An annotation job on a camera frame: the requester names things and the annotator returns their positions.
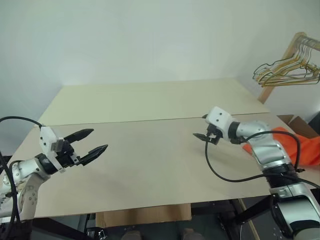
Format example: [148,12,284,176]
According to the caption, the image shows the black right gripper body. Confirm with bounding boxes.
[206,123,224,146]

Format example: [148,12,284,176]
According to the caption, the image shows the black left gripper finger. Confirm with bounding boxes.
[78,143,109,166]
[63,128,95,145]

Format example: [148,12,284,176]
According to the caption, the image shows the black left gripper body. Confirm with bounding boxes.
[56,139,81,169]

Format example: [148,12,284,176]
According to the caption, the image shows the orange shorts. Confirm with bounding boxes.
[242,126,320,167]

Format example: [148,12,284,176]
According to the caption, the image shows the wooden clothes rack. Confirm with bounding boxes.
[257,31,320,104]

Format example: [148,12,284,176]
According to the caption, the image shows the flat cardboard sheet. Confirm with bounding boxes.
[95,203,193,229]

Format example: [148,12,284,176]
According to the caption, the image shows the thin wooden stick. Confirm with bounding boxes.
[239,198,261,240]

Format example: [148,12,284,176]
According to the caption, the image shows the open cardboard box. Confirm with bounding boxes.
[276,114,320,140]

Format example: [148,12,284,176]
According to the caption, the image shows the dark rounded shape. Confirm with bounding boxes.
[123,231,143,240]
[181,228,201,240]

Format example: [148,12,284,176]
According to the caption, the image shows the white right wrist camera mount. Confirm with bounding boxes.
[204,106,238,141]

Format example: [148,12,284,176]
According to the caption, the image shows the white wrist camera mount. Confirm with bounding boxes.
[204,106,238,141]
[39,126,67,174]

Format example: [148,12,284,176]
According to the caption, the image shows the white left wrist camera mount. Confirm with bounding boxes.
[39,126,67,174]

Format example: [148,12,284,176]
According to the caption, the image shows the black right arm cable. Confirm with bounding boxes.
[204,131,320,188]

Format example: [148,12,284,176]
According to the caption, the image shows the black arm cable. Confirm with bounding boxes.
[204,131,320,188]
[0,116,43,240]

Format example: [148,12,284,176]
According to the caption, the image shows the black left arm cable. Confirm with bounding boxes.
[0,116,43,240]

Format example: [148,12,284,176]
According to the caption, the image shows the dark wire hanger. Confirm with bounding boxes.
[251,41,320,81]

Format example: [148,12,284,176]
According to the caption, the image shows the gold wire hanger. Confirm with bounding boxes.
[262,37,320,85]
[259,38,320,86]
[257,39,320,88]

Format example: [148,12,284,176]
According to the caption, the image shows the black metal table frame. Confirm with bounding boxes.
[0,192,320,240]

